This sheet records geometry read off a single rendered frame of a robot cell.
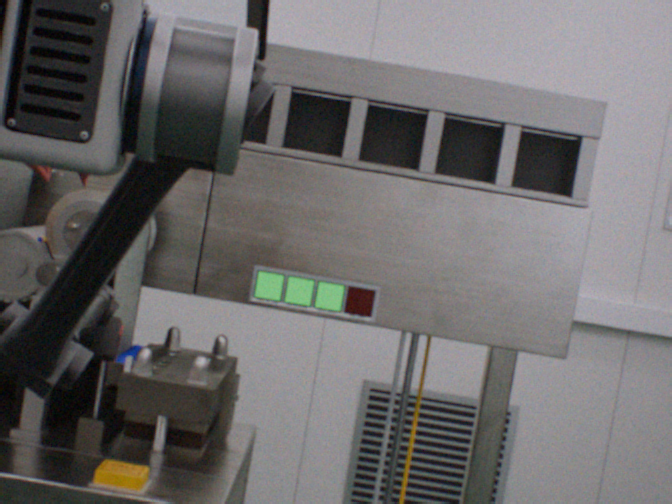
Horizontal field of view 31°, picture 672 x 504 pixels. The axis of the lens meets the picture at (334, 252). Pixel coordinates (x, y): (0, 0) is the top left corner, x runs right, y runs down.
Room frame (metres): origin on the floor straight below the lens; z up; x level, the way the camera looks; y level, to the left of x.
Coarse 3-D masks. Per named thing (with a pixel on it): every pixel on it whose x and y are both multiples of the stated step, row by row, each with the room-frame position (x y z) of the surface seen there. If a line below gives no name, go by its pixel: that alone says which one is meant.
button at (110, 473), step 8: (104, 464) 1.79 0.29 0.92; (112, 464) 1.79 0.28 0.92; (120, 464) 1.80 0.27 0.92; (128, 464) 1.81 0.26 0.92; (96, 472) 1.75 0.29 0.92; (104, 472) 1.75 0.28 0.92; (112, 472) 1.75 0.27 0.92; (120, 472) 1.76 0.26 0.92; (128, 472) 1.76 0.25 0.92; (136, 472) 1.77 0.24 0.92; (144, 472) 1.78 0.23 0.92; (96, 480) 1.75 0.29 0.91; (104, 480) 1.75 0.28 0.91; (112, 480) 1.75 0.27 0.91; (120, 480) 1.75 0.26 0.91; (128, 480) 1.75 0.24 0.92; (136, 480) 1.75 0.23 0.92; (144, 480) 1.79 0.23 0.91; (128, 488) 1.75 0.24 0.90; (136, 488) 1.75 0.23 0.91
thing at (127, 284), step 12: (132, 264) 2.14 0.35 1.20; (120, 276) 2.04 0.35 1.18; (132, 276) 2.16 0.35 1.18; (120, 288) 2.06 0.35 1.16; (132, 288) 2.18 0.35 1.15; (120, 300) 2.08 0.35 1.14; (132, 300) 2.20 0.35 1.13; (120, 312) 2.10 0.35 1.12; (132, 312) 2.22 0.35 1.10; (132, 324) 2.24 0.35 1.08; (120, 348) 2.15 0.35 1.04
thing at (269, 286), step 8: (264, 280) 2.34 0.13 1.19; (272, 280) 2.34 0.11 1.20; (280, 280) 2.34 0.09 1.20; (256, 288) 2.34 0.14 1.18; (264, 288) 2.34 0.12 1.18; (272, 288) 2.34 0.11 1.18; (280, 288) 2.34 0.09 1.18; (256, 296) 2.34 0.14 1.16; (264, 296) 2.34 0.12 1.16; (272, 296) 2.34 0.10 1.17; (280, 296) 2.34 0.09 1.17
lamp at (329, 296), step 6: (324, 282) 2.34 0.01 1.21; (318, 288) 2.34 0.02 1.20; (324, 288) 2.34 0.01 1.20; (330, 288) 2.34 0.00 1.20; (336, 288) 2.34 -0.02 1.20; (342, 288) 2.34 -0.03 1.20; (318, 294) 2.34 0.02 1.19; (324, 294) 2.34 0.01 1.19; (330, 294) 2.34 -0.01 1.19; (336, 294) 2.34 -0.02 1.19; (342, 294) 2.34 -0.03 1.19; (318, 300) 2.34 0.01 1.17; (324, 300) 2.34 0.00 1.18; (330, 300) 2.34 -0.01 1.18; (336, 300) 2.34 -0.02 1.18; (318, 306) 2.34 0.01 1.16; (324, 306) 2.34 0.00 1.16; (330, 306) 2.34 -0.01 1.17; (336, 306) 2.34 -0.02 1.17
